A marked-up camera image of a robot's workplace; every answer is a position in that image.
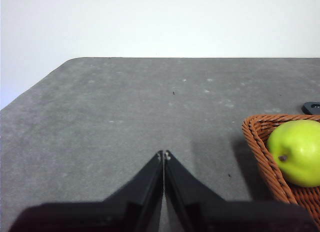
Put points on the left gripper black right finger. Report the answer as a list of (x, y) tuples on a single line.
[(190, 192)]

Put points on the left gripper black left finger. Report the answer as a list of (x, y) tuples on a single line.
[(140, 192)]

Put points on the brown wicker basket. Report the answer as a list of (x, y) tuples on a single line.
[(260, 147)]

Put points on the green apple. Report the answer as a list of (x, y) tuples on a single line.
[(300, 147)]

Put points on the dark flat cutting board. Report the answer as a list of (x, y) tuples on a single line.
[(311, 107)]

